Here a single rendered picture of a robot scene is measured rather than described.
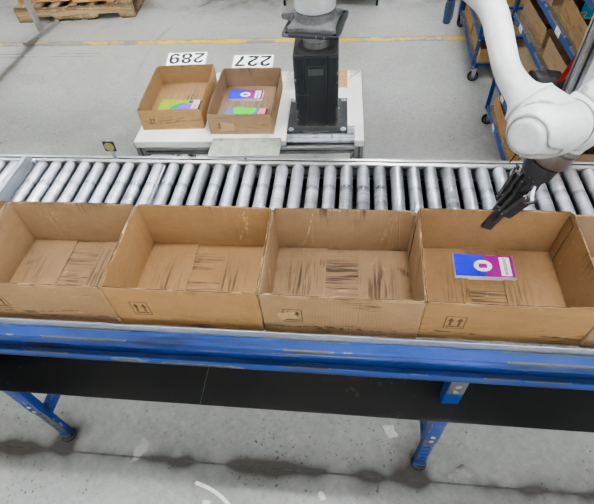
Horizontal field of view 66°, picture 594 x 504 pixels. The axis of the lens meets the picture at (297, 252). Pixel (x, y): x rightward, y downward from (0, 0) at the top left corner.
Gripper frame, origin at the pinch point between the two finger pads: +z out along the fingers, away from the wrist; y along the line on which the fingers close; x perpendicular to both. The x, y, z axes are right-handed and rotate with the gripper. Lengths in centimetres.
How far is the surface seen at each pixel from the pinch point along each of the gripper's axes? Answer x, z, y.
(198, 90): 96, 64, 109
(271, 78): 64, 49, 113
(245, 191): 63, 53, 39
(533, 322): -6.9, 3.0, -28.6
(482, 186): -21, 23, 45
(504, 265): -9.0, 9.8, -6.2
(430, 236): 11.0, 12.9, 0.2
